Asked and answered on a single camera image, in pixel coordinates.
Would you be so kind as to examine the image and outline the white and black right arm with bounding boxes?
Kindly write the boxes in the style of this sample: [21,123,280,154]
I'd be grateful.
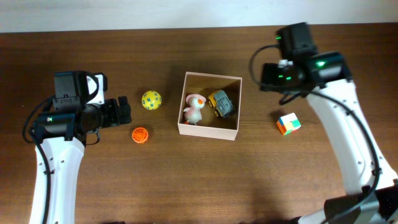
[258,22,397,223]

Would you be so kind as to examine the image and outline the yellow and grey toy truck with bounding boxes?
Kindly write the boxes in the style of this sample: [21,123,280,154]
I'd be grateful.
[208,90,234,118]

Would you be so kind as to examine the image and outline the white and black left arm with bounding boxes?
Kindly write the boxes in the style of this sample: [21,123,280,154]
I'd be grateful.
[24,71,132,223]

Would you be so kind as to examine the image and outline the white duck toy pink hat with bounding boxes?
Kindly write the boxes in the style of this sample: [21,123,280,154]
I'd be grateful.
[183,94,206,125]

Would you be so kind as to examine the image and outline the white open cardboard box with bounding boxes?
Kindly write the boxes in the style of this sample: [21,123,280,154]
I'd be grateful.
[177,72,243,141]

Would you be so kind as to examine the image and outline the yellow ball with blue letters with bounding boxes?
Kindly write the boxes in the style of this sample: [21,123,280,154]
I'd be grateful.
[141,90,162,110]

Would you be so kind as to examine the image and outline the colourful puzzle cube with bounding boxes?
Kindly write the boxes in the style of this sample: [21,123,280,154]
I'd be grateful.
[276,113,301,136]

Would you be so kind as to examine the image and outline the orange round lattice toy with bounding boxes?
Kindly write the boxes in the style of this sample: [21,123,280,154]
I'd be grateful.
[131,127,149,144]

